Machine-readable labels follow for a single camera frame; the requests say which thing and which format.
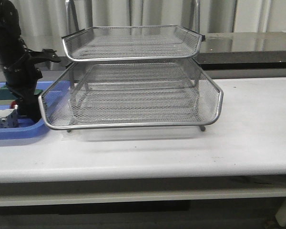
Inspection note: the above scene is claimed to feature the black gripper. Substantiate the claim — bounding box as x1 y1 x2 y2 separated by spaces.
1 49 61 121

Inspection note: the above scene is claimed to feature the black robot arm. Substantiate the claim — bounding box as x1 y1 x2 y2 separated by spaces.
0 0 61 123

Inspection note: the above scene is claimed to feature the silver mesh tray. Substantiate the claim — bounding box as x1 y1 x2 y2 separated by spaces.
62 25 204 62
69 90 197 124
39 58 224 130

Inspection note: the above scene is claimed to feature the blue plastic tray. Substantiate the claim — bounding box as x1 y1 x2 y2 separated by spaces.
0 81 53 140

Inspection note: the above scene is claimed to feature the green and beige relay module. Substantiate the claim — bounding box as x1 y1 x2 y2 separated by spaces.
0 85 43 107

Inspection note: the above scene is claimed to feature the white circuit breaker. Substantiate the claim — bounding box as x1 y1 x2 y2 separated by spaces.
0 109 19 128

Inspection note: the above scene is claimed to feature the red emergency stop push button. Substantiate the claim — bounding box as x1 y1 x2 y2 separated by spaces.
10 100 20 113

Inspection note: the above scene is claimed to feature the grey stone back counter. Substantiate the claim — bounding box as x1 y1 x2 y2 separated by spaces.
0 32 286 72

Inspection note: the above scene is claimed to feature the silver metal rack frame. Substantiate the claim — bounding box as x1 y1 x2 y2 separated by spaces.
65 0 205 131

